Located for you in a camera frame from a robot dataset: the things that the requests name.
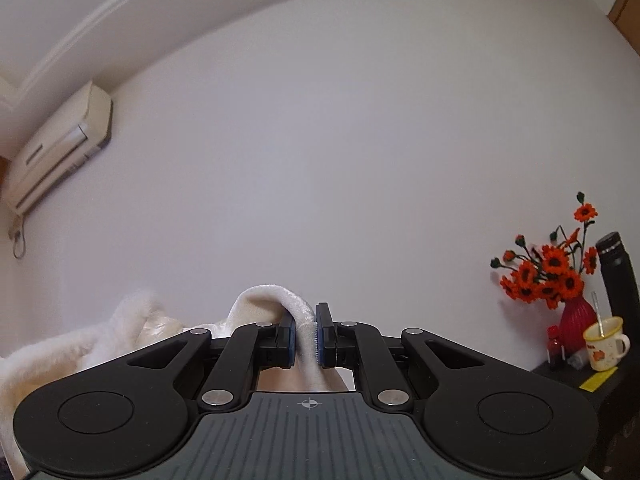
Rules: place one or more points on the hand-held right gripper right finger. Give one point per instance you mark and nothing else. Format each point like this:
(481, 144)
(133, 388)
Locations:
(320, 347)

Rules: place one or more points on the cream floral mug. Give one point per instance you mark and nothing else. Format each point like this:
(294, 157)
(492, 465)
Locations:
(602, 350)

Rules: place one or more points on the small clear plastic bag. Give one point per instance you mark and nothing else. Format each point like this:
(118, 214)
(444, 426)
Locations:
(577, 360)

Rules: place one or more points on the cream fleece sequin-cuffed garment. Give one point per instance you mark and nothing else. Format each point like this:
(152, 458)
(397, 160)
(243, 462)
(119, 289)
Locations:
(60, 355)

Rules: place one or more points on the wooden door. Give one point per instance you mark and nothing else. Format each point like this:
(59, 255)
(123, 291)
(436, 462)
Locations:
(627, 15)

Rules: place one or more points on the metal spoon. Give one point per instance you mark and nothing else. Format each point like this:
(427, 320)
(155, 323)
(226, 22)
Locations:
(596, 310)

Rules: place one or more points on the white wall air conditioner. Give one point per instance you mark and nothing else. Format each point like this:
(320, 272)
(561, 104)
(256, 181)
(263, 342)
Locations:
(55, 150)

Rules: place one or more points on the black thermos bottle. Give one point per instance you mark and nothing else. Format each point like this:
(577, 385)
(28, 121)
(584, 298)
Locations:
(622, 285)

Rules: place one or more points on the yellow paper note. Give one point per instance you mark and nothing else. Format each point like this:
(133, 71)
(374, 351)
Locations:
(597, 380)

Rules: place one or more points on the small red bottle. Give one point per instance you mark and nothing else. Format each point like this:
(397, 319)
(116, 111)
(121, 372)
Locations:
(555, 347)

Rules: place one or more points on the black box appliance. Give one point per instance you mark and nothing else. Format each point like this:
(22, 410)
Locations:
(620, 410)

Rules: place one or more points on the orange artificial flowers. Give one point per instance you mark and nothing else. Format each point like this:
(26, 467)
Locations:
(555, 260)

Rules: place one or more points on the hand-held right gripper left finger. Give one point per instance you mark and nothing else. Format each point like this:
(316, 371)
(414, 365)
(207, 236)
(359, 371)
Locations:
(289, 347)

